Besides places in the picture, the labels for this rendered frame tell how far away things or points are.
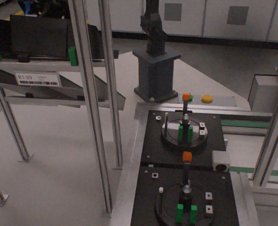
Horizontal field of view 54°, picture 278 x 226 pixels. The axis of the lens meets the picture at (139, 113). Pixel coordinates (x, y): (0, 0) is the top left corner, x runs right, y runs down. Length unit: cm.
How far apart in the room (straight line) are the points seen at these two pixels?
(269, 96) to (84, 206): 56
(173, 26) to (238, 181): 323
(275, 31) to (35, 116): 326
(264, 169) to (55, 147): 67
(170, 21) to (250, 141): 303
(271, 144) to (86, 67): 43
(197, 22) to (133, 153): 313
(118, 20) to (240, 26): 160
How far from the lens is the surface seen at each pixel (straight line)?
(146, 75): 112
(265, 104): 65
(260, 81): 62
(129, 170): 78
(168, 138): 81
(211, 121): 92
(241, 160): 90
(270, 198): 83
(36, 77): 55
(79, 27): 48
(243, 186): 77
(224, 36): 388
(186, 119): 81
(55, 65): 53
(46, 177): 94
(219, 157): 78
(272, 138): 67
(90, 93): 53
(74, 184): 89
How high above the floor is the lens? 154
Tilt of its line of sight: 37 degrees down
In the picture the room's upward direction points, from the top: 2 degrees counter-clockwise
